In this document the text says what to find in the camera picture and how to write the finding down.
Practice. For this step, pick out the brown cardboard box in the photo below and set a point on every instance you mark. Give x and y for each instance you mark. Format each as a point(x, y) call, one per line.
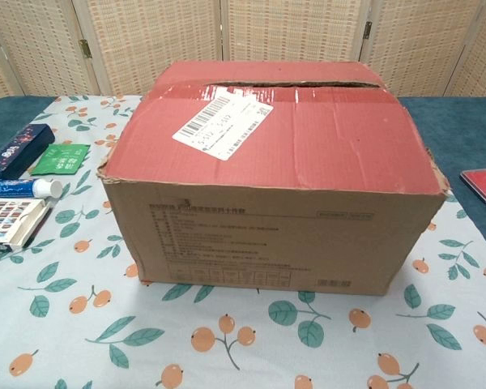
point(267, 227)

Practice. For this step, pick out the blue white toothpaste box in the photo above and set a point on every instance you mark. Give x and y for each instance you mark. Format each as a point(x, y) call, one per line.
point(16, 188)

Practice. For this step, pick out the white box with picture grid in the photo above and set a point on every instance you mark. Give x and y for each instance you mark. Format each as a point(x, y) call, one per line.
point(4, 219)

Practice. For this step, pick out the woven folding screen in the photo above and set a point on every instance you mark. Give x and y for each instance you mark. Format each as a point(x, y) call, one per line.
point(166, 32)

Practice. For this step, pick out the green sachet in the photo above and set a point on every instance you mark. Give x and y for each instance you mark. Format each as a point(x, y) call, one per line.
point(62, 160)

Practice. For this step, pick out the floral fruit print tablecloth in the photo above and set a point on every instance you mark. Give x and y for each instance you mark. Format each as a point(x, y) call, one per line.
point(105, 324)

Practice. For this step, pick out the navy blue carton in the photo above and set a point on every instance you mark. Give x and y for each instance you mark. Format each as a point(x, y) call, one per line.
point(16, 150)

